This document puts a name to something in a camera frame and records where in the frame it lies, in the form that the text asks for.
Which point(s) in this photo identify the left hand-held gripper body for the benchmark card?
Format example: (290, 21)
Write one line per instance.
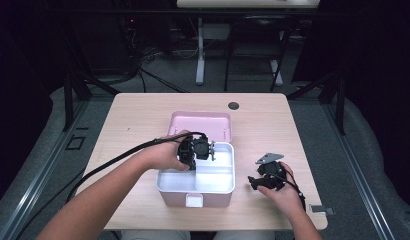
(199, 148)

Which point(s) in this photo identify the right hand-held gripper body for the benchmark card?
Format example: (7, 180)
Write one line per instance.
(274, 173)

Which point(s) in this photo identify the pink storage box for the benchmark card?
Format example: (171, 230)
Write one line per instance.
(213, 180)

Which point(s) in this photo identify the person's right hand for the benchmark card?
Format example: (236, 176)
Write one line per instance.
(288, 200)

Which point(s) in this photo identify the person's left hand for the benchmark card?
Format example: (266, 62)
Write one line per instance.
(163, 153)

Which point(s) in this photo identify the round table grommet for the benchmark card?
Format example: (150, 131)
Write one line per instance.
(233, 106)

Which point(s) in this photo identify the black chair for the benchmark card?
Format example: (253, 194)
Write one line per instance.
(227, 66)

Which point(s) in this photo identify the white desk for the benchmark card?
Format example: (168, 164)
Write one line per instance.
(200, 50)

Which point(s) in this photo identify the square floor outlet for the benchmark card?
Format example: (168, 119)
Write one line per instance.
(75, 142)

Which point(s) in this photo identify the black equipment with red light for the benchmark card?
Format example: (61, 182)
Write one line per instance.
(131, 30)

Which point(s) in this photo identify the grey metal table bracket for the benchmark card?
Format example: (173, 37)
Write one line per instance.
(321, 209)

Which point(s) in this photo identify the aluminium floor rail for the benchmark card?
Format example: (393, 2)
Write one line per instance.
(43, 173)
(356, 173)

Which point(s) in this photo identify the black metal frame stand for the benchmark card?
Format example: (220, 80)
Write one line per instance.
(341, 106)
(68, 100)

